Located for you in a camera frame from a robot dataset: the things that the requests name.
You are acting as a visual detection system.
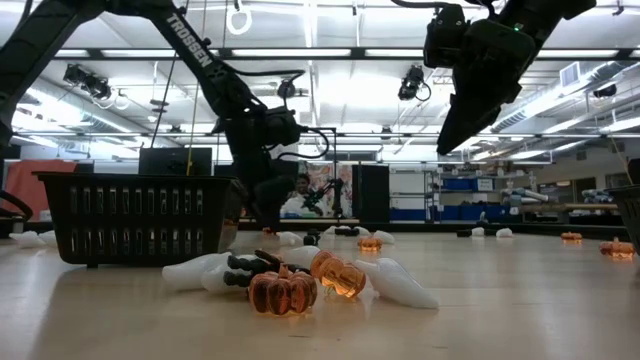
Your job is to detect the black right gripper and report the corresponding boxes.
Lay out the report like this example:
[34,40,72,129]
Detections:
[436,19,537,154]

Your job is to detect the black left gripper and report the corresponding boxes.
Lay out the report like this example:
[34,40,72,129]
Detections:
[223,110,297,234]

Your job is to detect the black slotted plastic basket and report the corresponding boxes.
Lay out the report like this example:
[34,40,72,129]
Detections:
[606,183,640,254]
[32,171,247,269]

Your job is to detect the person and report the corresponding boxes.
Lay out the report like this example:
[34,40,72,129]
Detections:
[279,172,326,220]

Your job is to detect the shelf with blue bins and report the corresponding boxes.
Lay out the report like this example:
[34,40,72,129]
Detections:
[389,169,509,224]

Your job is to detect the black cabinet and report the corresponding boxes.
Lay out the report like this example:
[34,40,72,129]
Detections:
[352,163,391,225]

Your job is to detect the black computer monitor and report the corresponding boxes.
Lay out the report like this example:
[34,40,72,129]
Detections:
[138,146,214,177]

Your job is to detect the orange red curtain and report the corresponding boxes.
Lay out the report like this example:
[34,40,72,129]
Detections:
[2,158,79,223]

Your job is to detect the black ceiling-mounted camera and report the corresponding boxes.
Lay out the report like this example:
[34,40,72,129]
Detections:
[62,63,114,101]
[276,78,298,100]
[397,63,432,103]

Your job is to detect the colourful wall mural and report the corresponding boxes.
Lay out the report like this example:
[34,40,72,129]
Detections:
[299,162,354,219]

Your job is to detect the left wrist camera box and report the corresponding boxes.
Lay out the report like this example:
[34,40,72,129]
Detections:
[261,106,304,149]

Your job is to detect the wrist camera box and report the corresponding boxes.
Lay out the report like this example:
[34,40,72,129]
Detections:
[261,106,304,149]
[423,3,470,70]

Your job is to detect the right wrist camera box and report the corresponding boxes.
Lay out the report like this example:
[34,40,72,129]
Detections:
[423,3,470,70]

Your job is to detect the black aluminium table frame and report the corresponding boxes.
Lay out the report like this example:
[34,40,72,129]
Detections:
[0,218,634,240]

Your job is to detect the yellow hanging cable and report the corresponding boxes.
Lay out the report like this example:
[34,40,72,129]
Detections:
[185,0,209,177]

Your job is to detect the white hanging ring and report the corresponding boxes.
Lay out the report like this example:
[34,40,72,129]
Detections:
[225,2,254,37]

